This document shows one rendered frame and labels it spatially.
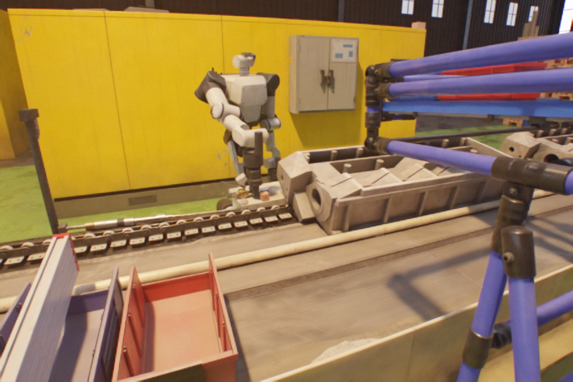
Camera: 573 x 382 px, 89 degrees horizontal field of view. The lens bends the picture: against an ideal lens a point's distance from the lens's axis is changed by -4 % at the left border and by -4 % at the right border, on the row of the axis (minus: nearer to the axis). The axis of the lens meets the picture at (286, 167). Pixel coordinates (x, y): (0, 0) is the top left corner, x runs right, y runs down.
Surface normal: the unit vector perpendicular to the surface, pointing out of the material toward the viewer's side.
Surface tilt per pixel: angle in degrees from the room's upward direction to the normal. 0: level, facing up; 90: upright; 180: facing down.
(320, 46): 90
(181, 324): 0
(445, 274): 0
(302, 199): 40
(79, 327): 29
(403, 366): 90
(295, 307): 0
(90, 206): 90
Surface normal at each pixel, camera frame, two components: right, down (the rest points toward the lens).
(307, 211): 0.23, -0.55
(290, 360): 0.00, -0.96
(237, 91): 0.05, 0.28
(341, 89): 0.36, 0.28
